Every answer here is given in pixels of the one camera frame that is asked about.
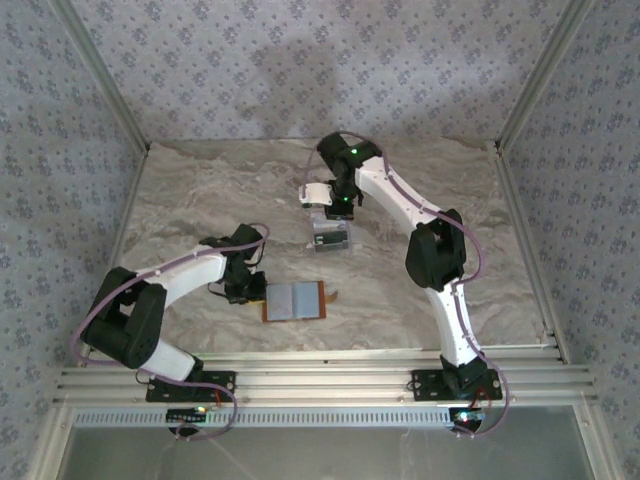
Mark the clear acrylic card stand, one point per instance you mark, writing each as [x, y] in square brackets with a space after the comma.
[317, 223]

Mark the grey metal sheet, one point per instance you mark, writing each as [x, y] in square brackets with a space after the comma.
[325, 455]

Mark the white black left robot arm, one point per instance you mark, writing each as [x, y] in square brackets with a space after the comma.
[185, 272]

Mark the aluminium corner post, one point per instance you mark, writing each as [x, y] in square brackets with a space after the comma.
[107, 75]
[540, 75]

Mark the small circuit board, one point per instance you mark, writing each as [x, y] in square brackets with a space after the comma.
[467, 417]
[187, 414]

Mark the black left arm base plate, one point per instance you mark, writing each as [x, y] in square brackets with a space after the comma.
[220, 382]

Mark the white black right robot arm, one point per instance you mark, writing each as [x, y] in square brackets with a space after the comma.
[395, 190]

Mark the aluminium side rail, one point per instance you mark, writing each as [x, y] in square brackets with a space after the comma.
[123, 225]
[532, 250]

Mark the brown leather card holder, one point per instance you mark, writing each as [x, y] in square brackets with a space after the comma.
[295, 302]

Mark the aluminium rail frame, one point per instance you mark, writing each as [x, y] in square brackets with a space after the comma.
[325, 380]

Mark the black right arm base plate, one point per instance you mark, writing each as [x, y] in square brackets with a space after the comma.
[425, 385]

